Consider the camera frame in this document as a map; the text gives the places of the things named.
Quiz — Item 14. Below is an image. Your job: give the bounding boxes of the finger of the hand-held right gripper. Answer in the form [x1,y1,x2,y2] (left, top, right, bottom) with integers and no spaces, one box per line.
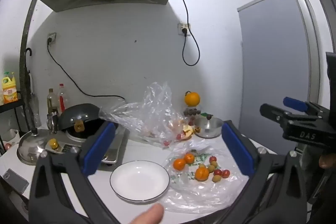
[283,97,326,115]
[259,103,319,125]

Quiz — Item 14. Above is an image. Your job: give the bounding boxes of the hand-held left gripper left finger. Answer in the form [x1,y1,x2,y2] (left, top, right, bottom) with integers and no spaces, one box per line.
[28,121,117,224]

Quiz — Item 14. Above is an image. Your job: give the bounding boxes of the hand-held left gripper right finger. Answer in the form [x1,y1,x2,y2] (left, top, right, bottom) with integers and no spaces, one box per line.
[210,120,307,224]

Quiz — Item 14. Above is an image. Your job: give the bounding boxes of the white plate with dark rim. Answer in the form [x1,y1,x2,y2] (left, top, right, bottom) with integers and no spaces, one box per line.
[110,160,171,201]

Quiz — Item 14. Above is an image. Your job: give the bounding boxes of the green printed clear plastic bag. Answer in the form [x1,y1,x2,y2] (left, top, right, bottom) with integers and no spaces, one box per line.
[163,144,250,214]

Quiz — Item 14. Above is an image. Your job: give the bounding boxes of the person's right hand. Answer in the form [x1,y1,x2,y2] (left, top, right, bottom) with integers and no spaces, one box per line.
[319,154,336,169]

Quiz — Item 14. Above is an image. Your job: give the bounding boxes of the person's left hand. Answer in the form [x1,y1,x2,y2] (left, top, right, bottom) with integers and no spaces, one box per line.
[126,203,165,224]

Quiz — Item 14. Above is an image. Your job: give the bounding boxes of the steel induction cooker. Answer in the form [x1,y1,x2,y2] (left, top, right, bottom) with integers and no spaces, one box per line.
[45,123,130,165]

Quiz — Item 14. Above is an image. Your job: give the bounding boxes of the small steel pot lid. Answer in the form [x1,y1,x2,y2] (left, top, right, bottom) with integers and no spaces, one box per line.
[194,114,225,139]

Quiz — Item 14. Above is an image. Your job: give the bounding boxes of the grey refrigerator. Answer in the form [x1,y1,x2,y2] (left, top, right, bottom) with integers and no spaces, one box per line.
[237,0,326,153]

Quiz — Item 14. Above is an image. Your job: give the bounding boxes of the fruit peels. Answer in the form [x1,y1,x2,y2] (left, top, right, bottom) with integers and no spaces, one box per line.
[181,123,201,140]

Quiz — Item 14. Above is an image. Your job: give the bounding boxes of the steel cups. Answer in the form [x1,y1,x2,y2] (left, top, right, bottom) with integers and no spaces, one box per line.
[47,112,59,134]

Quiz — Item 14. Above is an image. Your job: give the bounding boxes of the red label plastic bottle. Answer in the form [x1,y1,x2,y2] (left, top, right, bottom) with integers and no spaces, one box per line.
[58,84,68,114]

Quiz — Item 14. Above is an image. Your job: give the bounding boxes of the glass oil bottle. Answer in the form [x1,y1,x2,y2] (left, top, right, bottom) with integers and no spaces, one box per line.
[47,88,58,115]

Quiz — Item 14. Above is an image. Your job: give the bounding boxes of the steel dome lid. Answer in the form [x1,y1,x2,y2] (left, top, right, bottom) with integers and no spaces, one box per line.
[17,127,53,165]

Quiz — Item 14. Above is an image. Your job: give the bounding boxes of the large clear plastic bag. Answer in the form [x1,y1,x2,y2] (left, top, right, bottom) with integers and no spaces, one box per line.
[99,81,196,147]

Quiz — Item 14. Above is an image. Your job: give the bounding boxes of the grey smartphone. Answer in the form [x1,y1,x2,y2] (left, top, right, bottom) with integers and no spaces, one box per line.
[3,168,29,194]

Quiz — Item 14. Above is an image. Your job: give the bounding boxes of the white plastic container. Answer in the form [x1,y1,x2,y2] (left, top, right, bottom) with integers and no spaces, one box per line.
[0,129,20,153]

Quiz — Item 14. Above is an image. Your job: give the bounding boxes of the black umbrella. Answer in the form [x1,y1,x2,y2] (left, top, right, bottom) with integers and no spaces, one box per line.
[24,48,42,132]

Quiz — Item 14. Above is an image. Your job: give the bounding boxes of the black shelf rack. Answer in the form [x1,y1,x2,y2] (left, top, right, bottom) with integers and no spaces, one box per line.
[0,101,29,156]

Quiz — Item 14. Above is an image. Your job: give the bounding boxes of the yellow oil jug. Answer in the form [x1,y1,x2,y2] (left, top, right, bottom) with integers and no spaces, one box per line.
[2,71,19,105]

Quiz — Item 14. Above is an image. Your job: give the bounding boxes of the dark vertical pipe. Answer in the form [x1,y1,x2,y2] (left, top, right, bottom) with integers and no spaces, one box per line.
[19,0,37,98]

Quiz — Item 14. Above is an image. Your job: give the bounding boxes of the black wok with wooden handle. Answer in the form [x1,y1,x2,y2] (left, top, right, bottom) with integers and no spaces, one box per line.
[58,103,105,142]

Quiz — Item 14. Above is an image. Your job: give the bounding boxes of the black power cord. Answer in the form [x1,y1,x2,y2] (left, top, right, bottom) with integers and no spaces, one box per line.
[47,39,126,101]
[176,0,200,66]

